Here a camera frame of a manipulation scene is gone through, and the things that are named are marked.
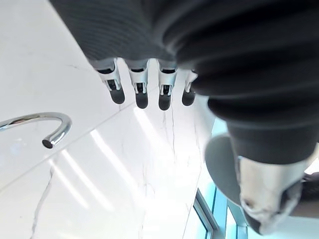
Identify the window with grey frame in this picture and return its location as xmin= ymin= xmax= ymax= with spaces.
xmin=193 ymin=117 xmax=319 ymax=239

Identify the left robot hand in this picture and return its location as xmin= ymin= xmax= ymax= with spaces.
xmin=48 ymin=0 xmax=319 ymax=235

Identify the chrome curved faucet spout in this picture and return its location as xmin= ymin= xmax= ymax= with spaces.
xmin=0 ymin=112 xmax=73 ymax=150

